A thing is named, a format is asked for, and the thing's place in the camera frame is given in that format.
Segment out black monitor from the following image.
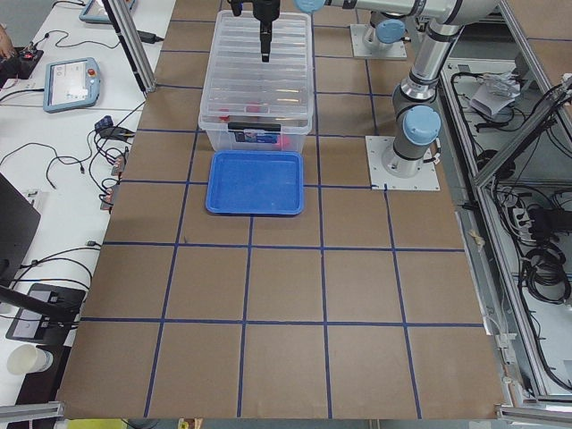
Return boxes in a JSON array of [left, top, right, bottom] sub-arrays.
[[0, 175, 40, 286]]

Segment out aluminium frame post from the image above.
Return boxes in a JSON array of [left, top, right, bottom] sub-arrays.
[[103, 0, 156, 94]]

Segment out blue teach pendant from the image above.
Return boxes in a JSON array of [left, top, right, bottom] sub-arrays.
[[43, 57, 100, 113]]

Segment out clear plastic box lid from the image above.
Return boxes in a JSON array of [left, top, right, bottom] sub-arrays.
[[198, 11, 314, 127]]

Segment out person's hand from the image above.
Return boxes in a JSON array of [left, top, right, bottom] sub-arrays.
[[0, 25, 15, 58]]

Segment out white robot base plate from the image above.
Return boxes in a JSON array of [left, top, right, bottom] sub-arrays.
[[366, 136, 441, 191]]

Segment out white paper cup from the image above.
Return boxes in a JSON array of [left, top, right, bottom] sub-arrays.
[[6, 344, 54, 375]]

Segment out black power adapter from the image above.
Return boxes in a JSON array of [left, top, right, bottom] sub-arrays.
[[138, 30, 164, 44]]

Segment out blue plastic tray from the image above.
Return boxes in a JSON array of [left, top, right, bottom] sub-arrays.
[[206, 150, 305, 216]]

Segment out clear plastic storage box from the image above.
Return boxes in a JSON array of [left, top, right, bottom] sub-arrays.
[[198, 11, 314, 153]]

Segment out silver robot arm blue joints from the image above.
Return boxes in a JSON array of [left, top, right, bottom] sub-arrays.
[[295, 0, 499, 161]]

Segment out black monitor stand base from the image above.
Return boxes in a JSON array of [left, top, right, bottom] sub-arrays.
[[1, 282, 86, 345]]

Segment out black box handle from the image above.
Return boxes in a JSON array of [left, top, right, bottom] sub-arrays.
[[227, 122, 282, 133]]

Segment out black cable bundle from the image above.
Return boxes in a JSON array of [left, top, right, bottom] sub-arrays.
[[517, 243, 571, 307]]

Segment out white paper bundle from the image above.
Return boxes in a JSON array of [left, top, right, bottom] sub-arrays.
[[469, 71, 521, 118]]

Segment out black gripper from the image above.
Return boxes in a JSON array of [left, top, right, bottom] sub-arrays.
[[253, 0, 281, 62]]

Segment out brown paper table cover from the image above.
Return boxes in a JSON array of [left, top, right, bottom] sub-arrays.
[[58, 1, 503, 419]]

